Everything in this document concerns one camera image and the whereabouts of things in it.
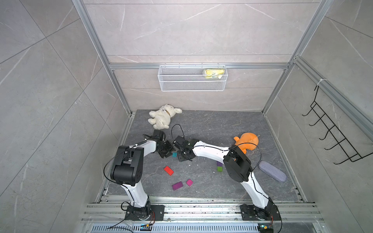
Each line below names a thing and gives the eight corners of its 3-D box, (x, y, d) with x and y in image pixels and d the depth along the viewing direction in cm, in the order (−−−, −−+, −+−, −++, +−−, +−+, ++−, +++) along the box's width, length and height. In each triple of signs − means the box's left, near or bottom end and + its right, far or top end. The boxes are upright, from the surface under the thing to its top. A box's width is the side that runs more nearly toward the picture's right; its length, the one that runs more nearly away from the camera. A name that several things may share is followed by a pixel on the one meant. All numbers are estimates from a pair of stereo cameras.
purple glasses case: (255, 167, 92) (258, 165, 89) (259, 160, 95) (262, 158, 92) (281, 184, 85) (284, 182, 82) (285, 177, 88) (288, 174, 85)
